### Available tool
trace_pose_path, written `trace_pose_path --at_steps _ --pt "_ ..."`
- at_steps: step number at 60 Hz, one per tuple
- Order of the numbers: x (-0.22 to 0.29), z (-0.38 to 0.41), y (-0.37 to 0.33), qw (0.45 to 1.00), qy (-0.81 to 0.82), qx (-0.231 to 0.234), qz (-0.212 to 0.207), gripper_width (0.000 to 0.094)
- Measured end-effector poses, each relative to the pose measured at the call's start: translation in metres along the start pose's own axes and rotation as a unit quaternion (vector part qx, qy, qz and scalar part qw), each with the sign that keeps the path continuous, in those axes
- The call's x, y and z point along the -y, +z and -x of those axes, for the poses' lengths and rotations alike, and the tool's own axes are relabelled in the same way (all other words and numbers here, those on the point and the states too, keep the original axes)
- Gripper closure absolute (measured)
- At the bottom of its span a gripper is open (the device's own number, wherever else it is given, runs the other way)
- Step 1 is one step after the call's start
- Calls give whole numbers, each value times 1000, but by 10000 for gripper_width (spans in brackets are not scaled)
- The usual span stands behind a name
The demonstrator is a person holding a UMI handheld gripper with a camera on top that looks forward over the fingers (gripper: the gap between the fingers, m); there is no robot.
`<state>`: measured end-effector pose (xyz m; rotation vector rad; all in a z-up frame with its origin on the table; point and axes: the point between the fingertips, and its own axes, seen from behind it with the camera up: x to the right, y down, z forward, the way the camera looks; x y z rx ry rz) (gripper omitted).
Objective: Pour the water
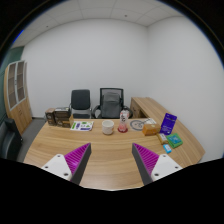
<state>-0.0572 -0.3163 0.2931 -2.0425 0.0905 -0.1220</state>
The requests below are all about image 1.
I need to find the white printed sticker sheet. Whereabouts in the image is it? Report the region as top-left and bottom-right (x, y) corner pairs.
(69, 120), (95, 132)

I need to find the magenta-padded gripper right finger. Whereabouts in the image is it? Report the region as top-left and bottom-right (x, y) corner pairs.
(131, 142), (183, 186)

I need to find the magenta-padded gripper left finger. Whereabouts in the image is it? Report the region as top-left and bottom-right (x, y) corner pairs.
(40, 142), (92, 185)

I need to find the black padded office chair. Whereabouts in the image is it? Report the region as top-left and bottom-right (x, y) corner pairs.
(69, 89), (93, 120)

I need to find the small yellow box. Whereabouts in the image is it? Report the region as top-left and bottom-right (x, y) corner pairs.
(156, 132), (169, 145)

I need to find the wooden glass-door shelf cabinet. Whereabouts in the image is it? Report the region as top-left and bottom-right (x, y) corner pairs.
(3, 60), (33, 135)

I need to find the large dark brown box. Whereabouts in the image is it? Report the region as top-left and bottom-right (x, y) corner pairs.
(54, 106), (72, 129)

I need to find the black mesh office chair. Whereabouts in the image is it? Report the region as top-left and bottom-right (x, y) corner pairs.
(92, 87), (133, 120)

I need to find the wooden side desk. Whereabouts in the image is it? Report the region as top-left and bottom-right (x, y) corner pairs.
(129, 96), (168, 124)

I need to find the small blue box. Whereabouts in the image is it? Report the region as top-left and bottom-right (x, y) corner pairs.
(162, 143), (173, 154)

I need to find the grey ring-print round mat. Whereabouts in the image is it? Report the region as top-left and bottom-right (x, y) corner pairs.
(129, 118), (148, 132)

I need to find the orange cardboard box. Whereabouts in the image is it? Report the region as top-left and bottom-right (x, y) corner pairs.
(141, 123), (162, 137)

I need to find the pink drink bottle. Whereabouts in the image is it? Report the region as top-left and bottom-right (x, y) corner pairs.
(118, 108), (130, 133)

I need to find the white paper cup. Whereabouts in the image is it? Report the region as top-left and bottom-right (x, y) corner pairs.
(101, 119), (115, 136)

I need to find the purple standing pouch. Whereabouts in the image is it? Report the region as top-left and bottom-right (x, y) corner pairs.
(159, 112), (178, 136)

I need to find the green flat box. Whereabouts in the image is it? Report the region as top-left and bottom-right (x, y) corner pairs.
(165, 132), (184, 149)

